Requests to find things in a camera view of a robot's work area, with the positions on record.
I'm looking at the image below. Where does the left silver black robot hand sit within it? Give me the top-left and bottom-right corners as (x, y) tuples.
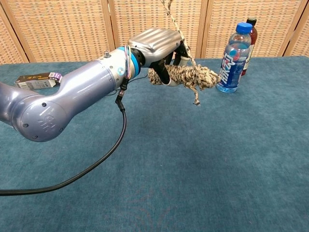
(127, 27), (194, 87)

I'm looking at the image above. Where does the beige braided rope bundle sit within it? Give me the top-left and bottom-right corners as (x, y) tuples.
(147, 0), (222, 106)

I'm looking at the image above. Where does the woven folding screen panel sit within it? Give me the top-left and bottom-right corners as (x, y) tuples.
(0, 4), (29, 65)
(108, 0), (209, 61)
(284, 14), (309, 58)
(1, 0), (118, 63)
(201, 0), (309, 59)

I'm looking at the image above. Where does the blue sports drink bottle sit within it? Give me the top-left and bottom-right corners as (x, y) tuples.
(215, 22), (253, 94)

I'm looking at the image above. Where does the dark brown black-capped bottle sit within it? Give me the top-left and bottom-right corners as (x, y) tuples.
(240, 18), (258, 77)

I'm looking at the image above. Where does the small open cardboard box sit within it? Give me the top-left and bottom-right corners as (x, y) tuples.
(14, 72), (64, 90)

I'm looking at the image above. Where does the blue table cloth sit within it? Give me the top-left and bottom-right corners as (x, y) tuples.
(0, 56), (309, 232)

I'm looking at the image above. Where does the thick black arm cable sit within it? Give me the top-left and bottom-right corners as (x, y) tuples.
(0, 79), (130, 196)

